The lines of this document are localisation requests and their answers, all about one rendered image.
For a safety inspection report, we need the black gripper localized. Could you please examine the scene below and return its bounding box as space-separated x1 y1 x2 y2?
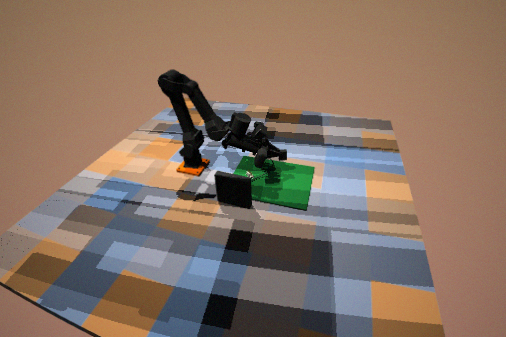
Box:
240 133 282 168

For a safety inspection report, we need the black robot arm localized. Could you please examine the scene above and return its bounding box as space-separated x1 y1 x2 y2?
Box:
158 69 267 169

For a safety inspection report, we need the green circuit board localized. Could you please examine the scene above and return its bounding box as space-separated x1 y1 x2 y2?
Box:
233 156 314 211

